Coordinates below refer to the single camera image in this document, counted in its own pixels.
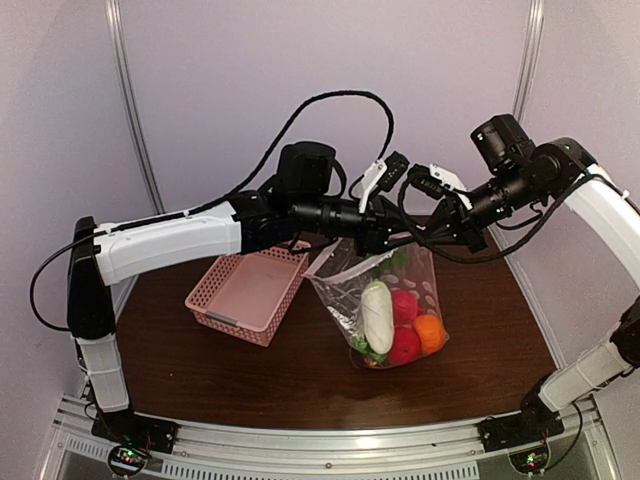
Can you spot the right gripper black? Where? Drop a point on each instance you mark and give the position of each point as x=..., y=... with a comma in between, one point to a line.
x=462, y=229

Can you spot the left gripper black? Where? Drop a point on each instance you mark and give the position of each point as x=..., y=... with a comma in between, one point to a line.
x=381, y=215

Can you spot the white toy vegetable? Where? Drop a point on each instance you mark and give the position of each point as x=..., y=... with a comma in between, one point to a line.
x=373, y=328

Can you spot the clear zip top bag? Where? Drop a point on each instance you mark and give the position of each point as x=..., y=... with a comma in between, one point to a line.
x=333, y=275

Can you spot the red toy fruit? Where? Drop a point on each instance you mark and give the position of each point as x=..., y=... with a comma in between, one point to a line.
x=405, y=307
x=406, y=346

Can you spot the orange toy fruit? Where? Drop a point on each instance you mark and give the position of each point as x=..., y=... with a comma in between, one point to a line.
x=431, y=333

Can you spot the red toy fruit front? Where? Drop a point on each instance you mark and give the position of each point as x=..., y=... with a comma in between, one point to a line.
x=406, y=346

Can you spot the pink plastic basket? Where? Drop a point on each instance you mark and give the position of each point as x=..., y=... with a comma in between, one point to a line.
x=247, y=296

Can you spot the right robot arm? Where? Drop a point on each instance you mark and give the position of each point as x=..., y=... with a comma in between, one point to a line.
x=514, y=320

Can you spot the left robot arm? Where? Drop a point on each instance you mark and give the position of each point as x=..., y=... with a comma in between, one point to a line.
x=293, y=200

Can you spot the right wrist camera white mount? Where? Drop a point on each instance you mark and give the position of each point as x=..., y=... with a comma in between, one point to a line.
x=437, y=182

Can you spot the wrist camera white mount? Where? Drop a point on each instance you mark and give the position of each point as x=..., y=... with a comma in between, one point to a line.
x=381, y=176
x=437, y=182

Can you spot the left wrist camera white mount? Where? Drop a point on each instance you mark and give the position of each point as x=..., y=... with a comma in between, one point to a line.
x=381, y=176

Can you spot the right aluminium frame post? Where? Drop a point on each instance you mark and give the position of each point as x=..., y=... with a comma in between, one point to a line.
x=533, y=34

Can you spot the aluminium frame post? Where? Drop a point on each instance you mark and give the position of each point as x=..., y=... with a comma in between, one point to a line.
x=132, y=115
x=533, y=34

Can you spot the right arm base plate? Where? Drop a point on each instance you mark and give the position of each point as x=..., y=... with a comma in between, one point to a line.
x=507, y=432

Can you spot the front aluminium rail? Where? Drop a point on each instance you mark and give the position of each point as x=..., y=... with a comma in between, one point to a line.
x=450, y=450

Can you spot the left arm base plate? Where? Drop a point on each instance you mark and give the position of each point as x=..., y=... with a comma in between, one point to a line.
x=143, y=433

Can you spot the left aluminium frame post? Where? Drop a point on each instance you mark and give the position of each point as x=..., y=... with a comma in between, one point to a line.
x=132, y=115

